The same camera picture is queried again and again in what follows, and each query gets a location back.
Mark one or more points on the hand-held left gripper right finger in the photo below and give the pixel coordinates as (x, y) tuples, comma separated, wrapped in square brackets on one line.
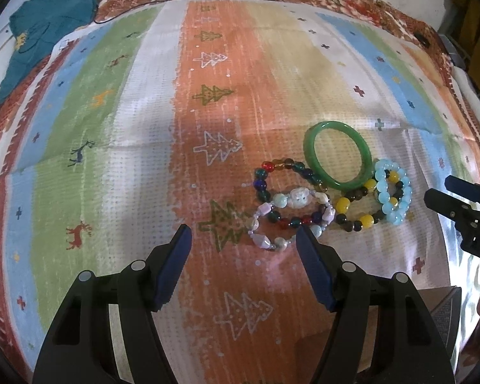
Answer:
[(316, 272)]

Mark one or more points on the white dotted bedsheet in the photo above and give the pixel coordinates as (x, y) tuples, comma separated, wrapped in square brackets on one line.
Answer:
[(0, 56)]

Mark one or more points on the green jade bangle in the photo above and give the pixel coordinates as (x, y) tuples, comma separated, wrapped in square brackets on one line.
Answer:
[(340, 126)]

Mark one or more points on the red floral blanket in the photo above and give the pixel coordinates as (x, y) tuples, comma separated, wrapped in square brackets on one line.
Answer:
[(344, 4)]

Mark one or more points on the striped printed cloth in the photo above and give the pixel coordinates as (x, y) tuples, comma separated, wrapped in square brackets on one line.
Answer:
[(144, 128)]

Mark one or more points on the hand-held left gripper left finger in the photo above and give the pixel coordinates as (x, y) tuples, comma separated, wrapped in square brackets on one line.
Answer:
[(174, 268)]

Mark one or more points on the small black object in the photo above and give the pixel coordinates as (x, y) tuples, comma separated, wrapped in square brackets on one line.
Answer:
[(423, 40)]

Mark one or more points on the teal garment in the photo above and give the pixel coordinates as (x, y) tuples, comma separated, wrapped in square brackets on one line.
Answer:
[(52, 8)]

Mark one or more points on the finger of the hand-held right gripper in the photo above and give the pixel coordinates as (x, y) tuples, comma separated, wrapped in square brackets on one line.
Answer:
[(464, 186), (444, 204)]

